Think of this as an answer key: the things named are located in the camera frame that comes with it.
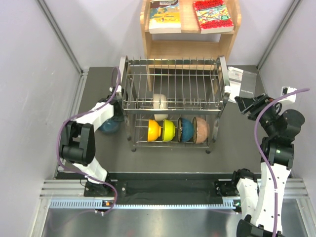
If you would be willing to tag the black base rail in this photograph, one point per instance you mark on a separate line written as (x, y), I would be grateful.
(165, 188)

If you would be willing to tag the wooden shelf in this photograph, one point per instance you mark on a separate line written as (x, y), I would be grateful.
(176, 49)

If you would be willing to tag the orange bowl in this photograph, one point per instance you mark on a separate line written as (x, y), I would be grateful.
(154, 131)

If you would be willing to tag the red cover book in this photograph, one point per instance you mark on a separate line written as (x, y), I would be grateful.
(212, 16)

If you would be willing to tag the pink speckled bowl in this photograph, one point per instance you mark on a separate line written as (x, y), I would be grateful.
(201, 130)

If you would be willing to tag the grey booklet in plastic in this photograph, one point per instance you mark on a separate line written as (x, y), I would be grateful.
(242, 83)

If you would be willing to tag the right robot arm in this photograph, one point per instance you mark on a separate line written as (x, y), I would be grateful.
(261, 202)

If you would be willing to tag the steel two-tier dish rack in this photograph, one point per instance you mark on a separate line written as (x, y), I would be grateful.
(193, 87)

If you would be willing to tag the large blue ceramic bowl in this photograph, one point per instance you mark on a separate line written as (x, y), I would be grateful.
(111, 125)

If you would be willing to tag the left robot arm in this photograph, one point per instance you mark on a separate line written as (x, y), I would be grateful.
(77, 143)

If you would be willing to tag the yellow cover book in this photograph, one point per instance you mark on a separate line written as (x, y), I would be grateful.
(164, 17)

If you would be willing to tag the lime green bowl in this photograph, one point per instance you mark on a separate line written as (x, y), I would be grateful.
(168, 131)

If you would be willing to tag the small teal blue bowl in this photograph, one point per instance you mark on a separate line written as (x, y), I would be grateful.
(185, 130)

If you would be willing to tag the cream ceramic bowl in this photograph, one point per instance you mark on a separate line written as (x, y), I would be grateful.
(159, 103)

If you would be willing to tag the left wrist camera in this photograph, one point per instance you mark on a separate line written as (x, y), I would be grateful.
(116, 90)

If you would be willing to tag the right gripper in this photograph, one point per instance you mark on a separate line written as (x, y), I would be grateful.
(257, 102)

